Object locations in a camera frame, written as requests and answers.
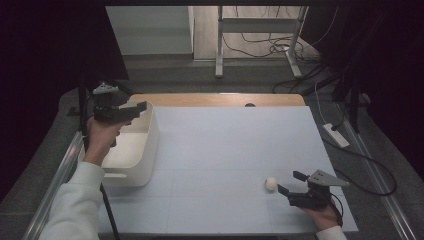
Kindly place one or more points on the grey metal stand frame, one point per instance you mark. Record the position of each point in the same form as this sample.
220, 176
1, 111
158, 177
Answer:
220, 40

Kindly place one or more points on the person's left hand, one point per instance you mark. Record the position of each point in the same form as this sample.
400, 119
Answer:
100, 140

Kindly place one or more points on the black tripod stand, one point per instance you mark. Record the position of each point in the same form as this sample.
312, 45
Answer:
83, 106

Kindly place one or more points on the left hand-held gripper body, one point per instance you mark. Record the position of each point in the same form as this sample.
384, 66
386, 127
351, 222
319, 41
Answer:
106, 113

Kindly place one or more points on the person's right hand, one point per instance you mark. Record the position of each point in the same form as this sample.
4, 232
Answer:
325, 218

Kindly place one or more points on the white cabinet panel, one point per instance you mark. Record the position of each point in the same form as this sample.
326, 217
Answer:
150, 30

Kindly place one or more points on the white egg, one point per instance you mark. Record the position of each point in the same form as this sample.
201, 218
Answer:
271, 183

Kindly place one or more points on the black metal stand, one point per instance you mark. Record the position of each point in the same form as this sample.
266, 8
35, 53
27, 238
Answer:
354, 106

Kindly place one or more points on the white plastic bin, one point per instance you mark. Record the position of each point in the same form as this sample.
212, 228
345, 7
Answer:
140, 160

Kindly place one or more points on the white power strip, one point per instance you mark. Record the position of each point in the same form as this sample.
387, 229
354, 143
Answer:
336, 135

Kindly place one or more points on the black curtain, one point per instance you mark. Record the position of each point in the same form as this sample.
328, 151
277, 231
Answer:
40, 83
393, 66

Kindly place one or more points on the aluminium floor rail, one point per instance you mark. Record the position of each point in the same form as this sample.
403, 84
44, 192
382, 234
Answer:
56, 180
376, 180

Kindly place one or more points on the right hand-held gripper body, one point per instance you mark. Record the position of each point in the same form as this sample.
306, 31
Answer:
311, 199

